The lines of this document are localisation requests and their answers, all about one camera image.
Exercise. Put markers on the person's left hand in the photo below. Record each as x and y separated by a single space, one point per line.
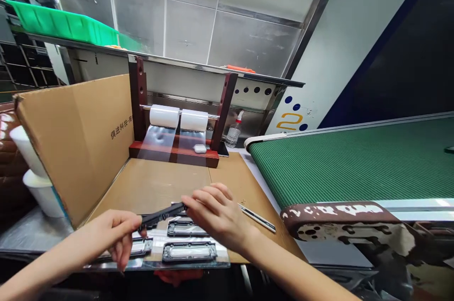
113 226

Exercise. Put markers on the person's right hand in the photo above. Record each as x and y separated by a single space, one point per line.
220 216

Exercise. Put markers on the black plastic frame part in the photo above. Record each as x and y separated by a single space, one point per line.
140 248
163 213
186 228
189 252

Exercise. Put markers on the utility knife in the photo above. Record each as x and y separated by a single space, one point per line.
257 217

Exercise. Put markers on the white earbuds case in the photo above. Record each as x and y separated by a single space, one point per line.
199 148

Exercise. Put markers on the red cloth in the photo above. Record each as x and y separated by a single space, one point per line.
179 277

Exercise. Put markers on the clear spray bottle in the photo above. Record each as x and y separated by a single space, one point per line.
233 134

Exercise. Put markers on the brown cardboard box panel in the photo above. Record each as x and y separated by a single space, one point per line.
81 138

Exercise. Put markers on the white film roll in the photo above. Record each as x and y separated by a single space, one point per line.
194 120
165 116

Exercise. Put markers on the dark red roll stand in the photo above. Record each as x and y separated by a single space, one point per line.
225 109

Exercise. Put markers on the brown leather seat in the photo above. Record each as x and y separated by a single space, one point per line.
10 159

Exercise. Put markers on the green belt conveyor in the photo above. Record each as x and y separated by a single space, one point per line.
354 162

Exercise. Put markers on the orange object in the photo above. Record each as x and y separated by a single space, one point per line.
241 69

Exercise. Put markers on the stainless steel shelf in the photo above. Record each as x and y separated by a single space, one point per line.
177 67

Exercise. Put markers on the clear acrylic panel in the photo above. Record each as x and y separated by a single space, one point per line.
191 21

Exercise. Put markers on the green plastic bin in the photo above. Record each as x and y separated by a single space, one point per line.
60 22

